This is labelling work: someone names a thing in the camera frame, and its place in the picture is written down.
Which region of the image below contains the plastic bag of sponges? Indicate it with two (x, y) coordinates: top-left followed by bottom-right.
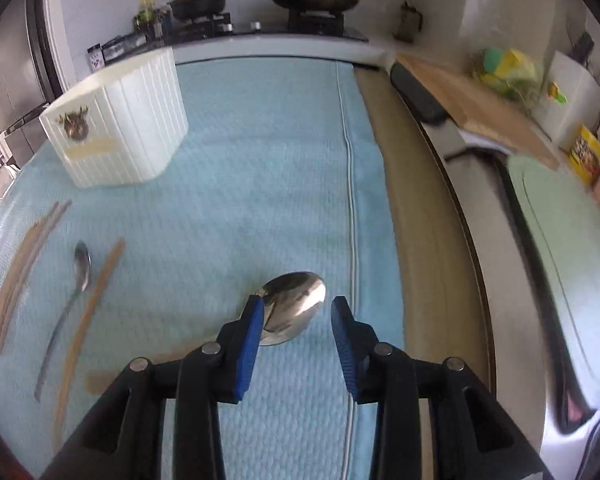
(472, 47), (546, 106)

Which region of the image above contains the small metal spoon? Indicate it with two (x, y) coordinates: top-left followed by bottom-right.
(34, 240), (92, 403)

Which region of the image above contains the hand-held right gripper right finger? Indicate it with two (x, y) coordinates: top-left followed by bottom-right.
(330, 296), (556, 480)

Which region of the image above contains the kitchen sink with lid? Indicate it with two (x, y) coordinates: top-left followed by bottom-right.
(505, 152), (600, 311)

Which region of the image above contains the black pot with orange lid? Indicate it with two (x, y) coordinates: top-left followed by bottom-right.
(169, 0), (233, 21)

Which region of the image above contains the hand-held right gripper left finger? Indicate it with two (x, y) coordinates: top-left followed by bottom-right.
(40, 294), (266, 480)

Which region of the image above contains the black tray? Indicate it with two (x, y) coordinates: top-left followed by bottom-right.
(390, 62), (448, 126)

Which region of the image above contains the large metal spoon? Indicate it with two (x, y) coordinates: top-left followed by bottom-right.
(237, 271), (327, 347)

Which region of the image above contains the light blue quilted mat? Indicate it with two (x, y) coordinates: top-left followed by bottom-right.
(0, 55), (406, 480)

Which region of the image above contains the grey refrigerator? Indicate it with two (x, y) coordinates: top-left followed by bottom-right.
(0, 0), (63, 171)

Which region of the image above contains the wooden chopstick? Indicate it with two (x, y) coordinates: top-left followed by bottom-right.
(52, 239), (127, 443)
(0, 199), (73, 356)
(0, 200), (63, 368)

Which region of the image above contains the white ribbed utensil holder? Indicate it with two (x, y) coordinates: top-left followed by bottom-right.
(39, 47), (190, 190)

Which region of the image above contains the glass french press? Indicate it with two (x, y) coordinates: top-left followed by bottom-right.
(392, 2), (423, 43)

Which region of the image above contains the sauce bottle with yellow cap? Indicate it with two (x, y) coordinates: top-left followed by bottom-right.
(134, 0), (155, 38)

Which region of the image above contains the yellow printed container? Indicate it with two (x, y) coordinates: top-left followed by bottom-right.
(567, 125), (600, 187)

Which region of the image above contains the wooden cutting board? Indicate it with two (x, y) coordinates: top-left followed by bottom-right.
(397, 55), (561, 171)

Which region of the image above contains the black gas stove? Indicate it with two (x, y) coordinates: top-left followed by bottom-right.
(170, 10), (370, 43)

